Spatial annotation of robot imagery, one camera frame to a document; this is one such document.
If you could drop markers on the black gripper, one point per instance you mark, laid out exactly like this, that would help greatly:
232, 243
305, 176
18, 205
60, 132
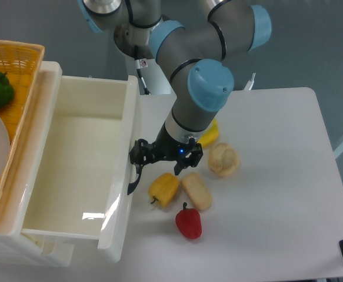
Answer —
165, 148

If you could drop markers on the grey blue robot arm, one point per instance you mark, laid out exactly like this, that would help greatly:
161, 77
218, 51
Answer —
191, 61

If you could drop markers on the white drawer cabinet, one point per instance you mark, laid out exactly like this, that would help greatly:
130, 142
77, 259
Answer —
16, 247

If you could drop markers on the yellow bell pepper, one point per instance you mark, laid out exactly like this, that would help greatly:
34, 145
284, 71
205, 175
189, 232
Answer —
163, 189

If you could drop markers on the oblong bread loaf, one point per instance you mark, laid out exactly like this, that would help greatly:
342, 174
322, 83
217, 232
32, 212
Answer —
197, 191

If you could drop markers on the red bell pepper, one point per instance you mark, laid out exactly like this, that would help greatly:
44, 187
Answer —
188, 222

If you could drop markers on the yellow banana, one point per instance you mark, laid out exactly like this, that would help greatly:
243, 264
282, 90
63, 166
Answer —
210, 135

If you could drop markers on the round bread roll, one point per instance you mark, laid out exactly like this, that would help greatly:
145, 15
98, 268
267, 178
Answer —
223, 160

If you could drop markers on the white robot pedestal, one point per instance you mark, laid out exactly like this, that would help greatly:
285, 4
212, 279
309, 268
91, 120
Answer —
150, 73

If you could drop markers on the white frame bracket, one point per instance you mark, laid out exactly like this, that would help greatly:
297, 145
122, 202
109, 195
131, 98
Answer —
250, 83

